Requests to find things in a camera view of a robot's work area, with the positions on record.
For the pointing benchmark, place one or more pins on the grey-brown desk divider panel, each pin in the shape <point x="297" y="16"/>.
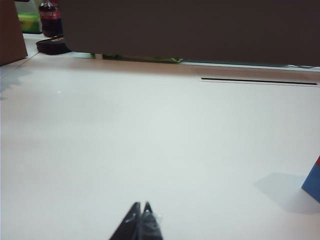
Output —
<point x="190" y="27"/>

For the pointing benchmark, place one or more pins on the red letter block Y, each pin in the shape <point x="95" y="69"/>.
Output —
<point x="318" y="160"/>

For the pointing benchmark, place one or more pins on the cola bottle red label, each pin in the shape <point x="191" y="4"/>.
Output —
<point x="51" y="18"/>

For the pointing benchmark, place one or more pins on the green tissue box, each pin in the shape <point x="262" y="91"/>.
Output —
<point x="30" y="22"/>

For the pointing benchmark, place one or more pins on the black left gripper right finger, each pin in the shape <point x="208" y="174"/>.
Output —
<point x="150" y="225"/>

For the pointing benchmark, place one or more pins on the black flat pouch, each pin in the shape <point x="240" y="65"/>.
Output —
<point x="53" y="46"/>

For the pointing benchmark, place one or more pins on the brown cardboard box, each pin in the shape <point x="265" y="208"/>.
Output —
<point x="11" y="30"/>

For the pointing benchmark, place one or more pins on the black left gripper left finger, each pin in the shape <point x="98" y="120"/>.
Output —
<point x="128" y="225"/>

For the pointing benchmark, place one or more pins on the blue letter block Z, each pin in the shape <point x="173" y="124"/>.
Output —
<point x="313" y="182"/>

